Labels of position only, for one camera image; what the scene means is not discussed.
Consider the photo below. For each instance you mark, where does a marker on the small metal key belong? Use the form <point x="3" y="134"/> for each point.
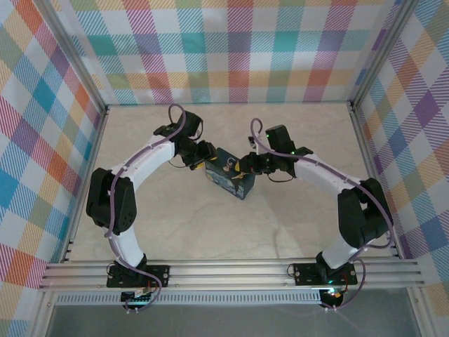
<point x="238" y="176"/>

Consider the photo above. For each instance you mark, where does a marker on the small padlock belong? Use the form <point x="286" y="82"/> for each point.
<point x="229" y="168"/>

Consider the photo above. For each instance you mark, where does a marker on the starry night printed box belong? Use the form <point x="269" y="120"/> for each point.
<point x="228" y="186"/>

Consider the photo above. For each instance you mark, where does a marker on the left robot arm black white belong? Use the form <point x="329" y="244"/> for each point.
<point x="147" y="165"/>

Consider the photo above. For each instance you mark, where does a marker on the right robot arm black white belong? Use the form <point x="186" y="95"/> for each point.
<point x="315" y="172"/>

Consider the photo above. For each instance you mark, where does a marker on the aluminium table side rail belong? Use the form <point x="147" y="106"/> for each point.
<point x="94" y="147"/>
<point x="363" y="140"/>

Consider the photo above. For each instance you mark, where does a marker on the aluminium mounting rail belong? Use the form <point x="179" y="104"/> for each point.
<point x="228" y="274"/>

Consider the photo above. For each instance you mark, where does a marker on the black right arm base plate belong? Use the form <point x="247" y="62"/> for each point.
<point x="305" y="274"/>

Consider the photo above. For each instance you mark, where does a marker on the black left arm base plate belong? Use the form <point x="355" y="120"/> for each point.
<point x="158" y="275"/>

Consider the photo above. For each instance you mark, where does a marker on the aluminium frame post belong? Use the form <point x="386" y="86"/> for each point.
<point x="73" y="59"/>
<point x="382" y="52"/>

